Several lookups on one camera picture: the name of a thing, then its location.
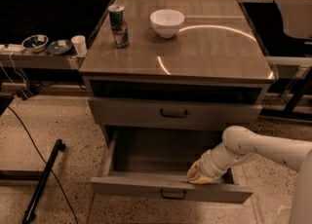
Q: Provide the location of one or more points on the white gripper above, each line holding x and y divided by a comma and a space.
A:
208, 166

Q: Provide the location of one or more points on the white paper cup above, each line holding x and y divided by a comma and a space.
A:
79, 43

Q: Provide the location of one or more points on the blue silver drink can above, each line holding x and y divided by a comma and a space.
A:
118, 25

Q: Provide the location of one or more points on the white rimmed blue bowl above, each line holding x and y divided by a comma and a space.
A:
35, 43

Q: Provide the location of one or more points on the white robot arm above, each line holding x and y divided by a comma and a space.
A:
238, 146

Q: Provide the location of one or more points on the black stand leg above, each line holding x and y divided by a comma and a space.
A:
29, 214

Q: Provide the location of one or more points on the grey drawer cabinet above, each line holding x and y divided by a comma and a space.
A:
214, 57

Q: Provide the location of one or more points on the grey drawer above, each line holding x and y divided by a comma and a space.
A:
165, 114
153, 163

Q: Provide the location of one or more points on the white power strip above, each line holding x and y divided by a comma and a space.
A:
12, 48

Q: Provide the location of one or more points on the dark blue bowl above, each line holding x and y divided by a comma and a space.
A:
59, 47

